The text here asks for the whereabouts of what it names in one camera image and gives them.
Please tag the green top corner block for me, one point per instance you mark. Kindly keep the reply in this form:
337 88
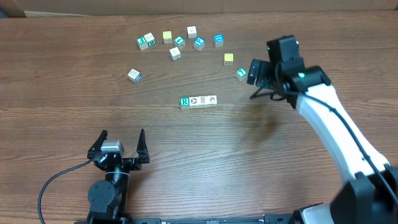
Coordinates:
142 43

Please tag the yellow top wooden block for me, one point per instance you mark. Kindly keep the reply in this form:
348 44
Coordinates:
228 58

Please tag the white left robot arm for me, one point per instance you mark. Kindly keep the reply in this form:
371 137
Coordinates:
108 197

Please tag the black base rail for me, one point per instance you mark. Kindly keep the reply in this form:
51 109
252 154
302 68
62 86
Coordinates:
265 219

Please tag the soccer ball wooden block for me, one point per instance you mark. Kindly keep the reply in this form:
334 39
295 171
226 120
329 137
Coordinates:
194 102

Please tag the blue top wooden block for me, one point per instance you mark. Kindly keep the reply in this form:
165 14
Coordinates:
218 40

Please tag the green 4 wooden block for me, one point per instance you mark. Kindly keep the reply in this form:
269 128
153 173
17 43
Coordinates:
179 41

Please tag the green 7 wooden block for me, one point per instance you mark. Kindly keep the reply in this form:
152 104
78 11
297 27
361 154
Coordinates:
241 74

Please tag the white hand picture block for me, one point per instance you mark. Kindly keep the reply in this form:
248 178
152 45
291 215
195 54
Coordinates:
212 101

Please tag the green R wooden block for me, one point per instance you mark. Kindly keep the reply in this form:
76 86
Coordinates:
184 103

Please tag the white bulb picture block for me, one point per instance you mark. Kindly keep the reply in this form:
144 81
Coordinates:
192 32

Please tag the blue P wooden block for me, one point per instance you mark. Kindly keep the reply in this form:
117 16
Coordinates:
199 43

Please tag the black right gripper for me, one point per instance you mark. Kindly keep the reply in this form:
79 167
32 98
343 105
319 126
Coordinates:
265 70

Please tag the small yellow top block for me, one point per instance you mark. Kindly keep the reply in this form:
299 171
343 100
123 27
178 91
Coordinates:
167 37

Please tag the white X wooden block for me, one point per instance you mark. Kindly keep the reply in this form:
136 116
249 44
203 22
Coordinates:
175 53

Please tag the white block green 2 side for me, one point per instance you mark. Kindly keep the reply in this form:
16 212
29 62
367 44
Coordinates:
150 39

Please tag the white block blue side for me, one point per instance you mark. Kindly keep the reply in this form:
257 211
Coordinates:
134 75

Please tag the white red picture block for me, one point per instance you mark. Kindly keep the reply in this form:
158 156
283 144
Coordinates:
202 101

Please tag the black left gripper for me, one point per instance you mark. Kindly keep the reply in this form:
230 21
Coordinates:
142 155

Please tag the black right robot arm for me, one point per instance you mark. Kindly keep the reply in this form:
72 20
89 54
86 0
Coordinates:
369 192

